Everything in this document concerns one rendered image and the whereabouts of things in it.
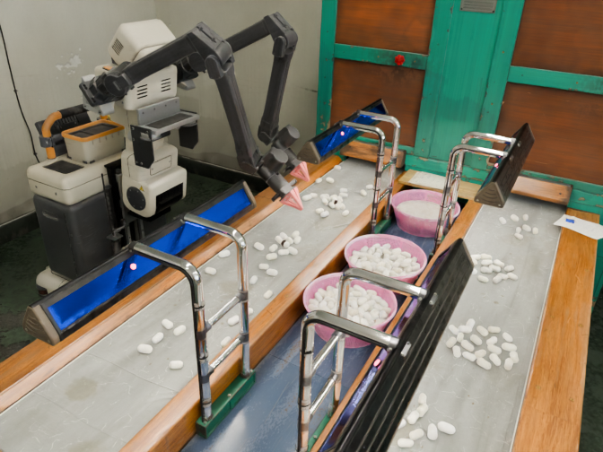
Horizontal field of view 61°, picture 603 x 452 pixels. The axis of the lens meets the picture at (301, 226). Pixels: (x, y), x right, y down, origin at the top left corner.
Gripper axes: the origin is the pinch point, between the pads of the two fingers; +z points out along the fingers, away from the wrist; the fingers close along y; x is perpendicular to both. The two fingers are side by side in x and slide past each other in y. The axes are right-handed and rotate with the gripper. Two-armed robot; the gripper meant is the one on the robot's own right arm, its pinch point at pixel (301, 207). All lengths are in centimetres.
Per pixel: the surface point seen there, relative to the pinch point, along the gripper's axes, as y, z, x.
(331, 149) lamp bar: 4.9, -6.7, -22.6
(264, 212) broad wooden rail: 3.7, -8.9, 17.5
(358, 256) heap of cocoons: -2.0, 25.7, -5.7
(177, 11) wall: 154, -168, 89
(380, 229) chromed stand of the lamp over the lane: 22.5, 25.4, -2.9
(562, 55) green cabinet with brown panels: 75, 23, -76
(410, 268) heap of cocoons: -1.2, 39.1, -17.6
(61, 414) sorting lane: -97, 1, 8
